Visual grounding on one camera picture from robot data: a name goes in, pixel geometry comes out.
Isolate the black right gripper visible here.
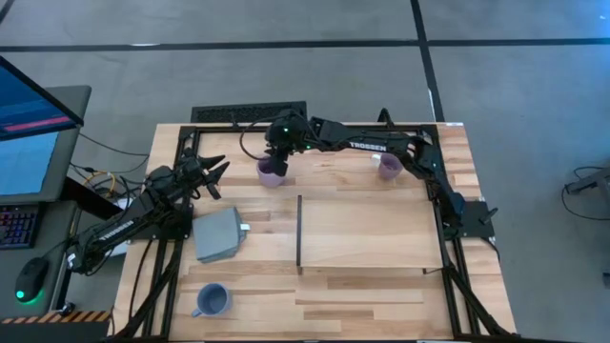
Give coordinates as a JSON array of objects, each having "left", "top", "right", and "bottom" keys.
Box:
[{"left": 264, "top": 128, "right": 293, "bottom": 177}]

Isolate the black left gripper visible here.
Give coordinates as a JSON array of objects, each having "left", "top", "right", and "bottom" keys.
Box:
[{"left": 178, "top": 147, "right": 232, "bottom": 201}]

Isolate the large all-purple mug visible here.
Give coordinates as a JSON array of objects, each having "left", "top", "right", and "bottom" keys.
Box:
[{"left": 255, "top": 154, "right": 288, "bottom": 189}]

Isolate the purple mug white handle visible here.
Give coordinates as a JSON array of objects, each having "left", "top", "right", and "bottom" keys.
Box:
[{"left": 370, "top": 151, "right": 405, "bottom": 181}]

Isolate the blue-grey mug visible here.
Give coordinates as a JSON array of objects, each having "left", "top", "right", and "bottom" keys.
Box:
[{"left": 190, "top": 282, "right": 234, "bottom": 319}]

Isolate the grey folded cloth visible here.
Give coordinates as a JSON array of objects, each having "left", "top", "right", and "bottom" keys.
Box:
[{"left": 192, "top": 206, "right": 252, "bottom": 265}]

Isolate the small white box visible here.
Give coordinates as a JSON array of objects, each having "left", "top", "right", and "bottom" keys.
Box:
[{"left": 112, "top": 237, "right": 132, "bottom": 258}]

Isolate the grey framed computer monitor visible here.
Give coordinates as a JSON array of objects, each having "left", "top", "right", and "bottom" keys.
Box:
[{"left": 0, "top": 85, "right": 92, "bottom": 206}]

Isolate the black framed computer monitor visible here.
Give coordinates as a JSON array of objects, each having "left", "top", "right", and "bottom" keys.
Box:
[{"left": 0, "top": 55, "right": 86, "bottom": 143}]

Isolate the backlit black keyboard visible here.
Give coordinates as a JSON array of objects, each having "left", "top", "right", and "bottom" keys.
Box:
[{"left": 0, "top": 203, "right": 42, "bottom": 250}]

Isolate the black computer mouse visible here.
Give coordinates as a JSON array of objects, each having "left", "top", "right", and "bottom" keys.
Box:
[{"left": 13, "top": 255, "right": 51, "bottom": 305}]

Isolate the black box hazard stripe edge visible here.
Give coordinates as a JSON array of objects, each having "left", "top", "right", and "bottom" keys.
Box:
[{"left": 0, "top": 310, "right": 113, "bottom": 343}]

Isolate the grey desk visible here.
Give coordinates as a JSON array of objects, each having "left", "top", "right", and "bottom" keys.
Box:
[{"left": 0, "top": 199, "right": 80, "bottom": 319}]

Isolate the black floor stand leg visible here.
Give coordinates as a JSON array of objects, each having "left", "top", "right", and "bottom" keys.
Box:
[{"left": 564, "top": 165, "right": 610, "bottom": 195}]

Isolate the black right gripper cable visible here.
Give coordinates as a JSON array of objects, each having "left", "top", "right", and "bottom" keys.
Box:
[{"left": 238, "top": 117, "right": 271, "bottom": 162}]

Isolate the black aluminium table frame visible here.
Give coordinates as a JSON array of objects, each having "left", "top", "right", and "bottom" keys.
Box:
[{"left": 102, "top": 108, "right": 520, "bottom": 343}]

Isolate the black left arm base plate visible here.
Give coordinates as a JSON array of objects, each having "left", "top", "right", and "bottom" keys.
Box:
[{"left": 126, "top": 202, "right": 194, "bottom": 242}]

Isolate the yellow cable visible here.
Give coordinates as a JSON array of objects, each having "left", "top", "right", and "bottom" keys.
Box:
[{"left": 83, "top": 170, "right": 118, "bottom": 199}]

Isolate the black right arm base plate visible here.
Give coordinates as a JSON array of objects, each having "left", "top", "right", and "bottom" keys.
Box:
[{"left": 440, "top": 199, "right": 499, "bottom": 240}]

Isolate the black floor cable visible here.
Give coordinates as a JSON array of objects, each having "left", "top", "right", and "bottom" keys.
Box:
[{"left": 559, "top": 165, "right": 610, "bottom": 223}]

